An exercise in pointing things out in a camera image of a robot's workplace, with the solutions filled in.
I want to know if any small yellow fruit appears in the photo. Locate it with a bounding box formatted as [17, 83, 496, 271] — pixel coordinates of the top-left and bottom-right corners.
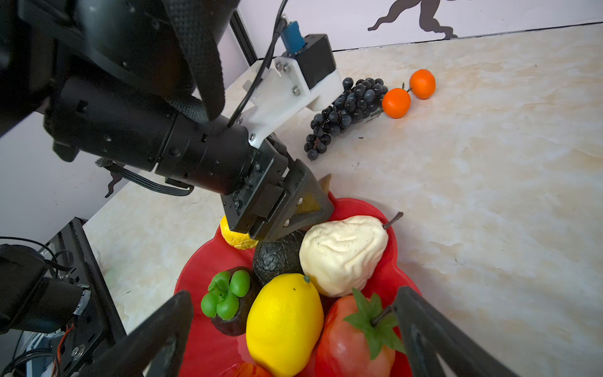
[220, 216, 258, 250]

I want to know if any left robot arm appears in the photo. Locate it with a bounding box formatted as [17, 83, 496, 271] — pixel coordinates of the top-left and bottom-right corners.
[1, 1, 342, 241]

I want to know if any black grape bunch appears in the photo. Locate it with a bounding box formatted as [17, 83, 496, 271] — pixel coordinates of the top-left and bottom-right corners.
[304, 77, 389, 161]

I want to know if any yellow lemon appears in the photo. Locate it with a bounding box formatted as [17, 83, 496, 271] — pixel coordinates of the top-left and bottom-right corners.
[246, 273, 324, 376]

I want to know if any orange kumquat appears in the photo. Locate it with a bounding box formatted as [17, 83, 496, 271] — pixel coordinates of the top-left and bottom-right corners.
[410, 69, 437, 100]
[382, 88, 411, 119]

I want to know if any brown round fruit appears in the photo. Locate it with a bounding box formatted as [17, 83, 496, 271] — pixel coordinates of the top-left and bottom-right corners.
[295, 173, 332, 215]

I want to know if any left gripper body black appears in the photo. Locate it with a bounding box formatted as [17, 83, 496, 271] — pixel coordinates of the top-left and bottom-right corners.
[221, 136, 302, 240]

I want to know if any cream pear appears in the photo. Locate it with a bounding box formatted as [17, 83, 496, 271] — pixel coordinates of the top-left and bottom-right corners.
[299, 212, 404, 298]

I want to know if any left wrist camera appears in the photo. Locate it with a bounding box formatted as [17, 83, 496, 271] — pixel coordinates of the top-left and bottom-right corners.
[235, 21, 343, 149]

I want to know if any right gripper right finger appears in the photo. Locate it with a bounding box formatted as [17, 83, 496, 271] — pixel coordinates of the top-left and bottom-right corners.
[392, 287, 515, 376]

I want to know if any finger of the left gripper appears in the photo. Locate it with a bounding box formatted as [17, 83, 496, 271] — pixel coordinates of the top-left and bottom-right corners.
[261, 160, 334, 241]

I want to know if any red strawberry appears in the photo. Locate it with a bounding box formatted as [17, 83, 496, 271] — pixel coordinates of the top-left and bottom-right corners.
[315, 288, 406, 376]

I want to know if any dark avocado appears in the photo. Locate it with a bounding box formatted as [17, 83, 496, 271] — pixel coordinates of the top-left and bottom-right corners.
[252, 230, 306, 285]

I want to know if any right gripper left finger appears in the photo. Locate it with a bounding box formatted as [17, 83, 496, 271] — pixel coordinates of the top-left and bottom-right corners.
[79, 291, 194, 376]

